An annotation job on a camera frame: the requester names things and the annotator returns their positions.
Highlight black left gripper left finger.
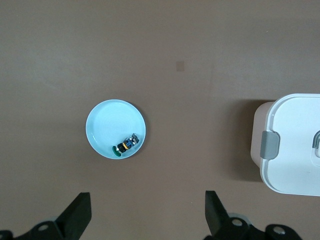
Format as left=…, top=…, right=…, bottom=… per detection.
left=0, top=191, right=92, bottom=240

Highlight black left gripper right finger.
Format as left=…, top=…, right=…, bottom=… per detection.
left=203, top=190, right=302, bottom=240

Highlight white lidded box grey latches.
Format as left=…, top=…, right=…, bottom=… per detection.
left=250, top=93, right=320, bottom=197

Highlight light blue round plate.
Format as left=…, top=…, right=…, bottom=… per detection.
left=85, top=99, right=148, bottom=160

